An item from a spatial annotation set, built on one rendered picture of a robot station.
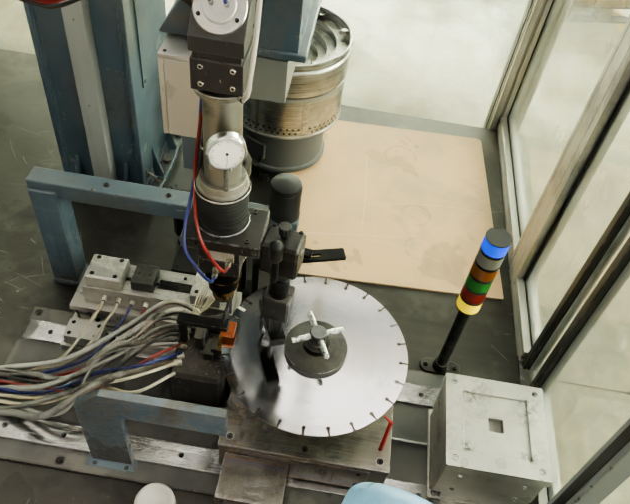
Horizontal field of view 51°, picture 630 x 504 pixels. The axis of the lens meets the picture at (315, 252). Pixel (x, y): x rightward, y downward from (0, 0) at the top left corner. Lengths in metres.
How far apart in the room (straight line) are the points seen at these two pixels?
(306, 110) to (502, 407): 0.81
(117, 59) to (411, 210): 0.80
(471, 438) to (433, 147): 0.98
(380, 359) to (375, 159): 0.81
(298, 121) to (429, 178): 0.43
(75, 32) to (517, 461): 1.14
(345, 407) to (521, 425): 0.33
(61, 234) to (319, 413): 0.65
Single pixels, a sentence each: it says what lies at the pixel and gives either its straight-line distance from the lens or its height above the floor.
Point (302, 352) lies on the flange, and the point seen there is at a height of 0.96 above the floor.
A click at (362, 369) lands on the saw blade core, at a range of 1.16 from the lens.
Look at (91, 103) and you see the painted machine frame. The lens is 1.51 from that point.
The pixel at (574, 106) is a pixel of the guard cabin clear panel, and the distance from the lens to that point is 1.54.
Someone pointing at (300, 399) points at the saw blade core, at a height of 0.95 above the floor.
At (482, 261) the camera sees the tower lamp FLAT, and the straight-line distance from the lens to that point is 1.16.
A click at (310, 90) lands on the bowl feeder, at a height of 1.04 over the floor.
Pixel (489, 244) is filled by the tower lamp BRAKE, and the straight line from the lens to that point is 1.13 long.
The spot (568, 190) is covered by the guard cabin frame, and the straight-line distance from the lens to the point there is 1.43.
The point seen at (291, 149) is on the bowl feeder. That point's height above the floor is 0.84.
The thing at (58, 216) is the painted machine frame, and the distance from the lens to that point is 1.38.
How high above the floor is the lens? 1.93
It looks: 48 degrees down
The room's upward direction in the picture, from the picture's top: 9 degrees clockwise
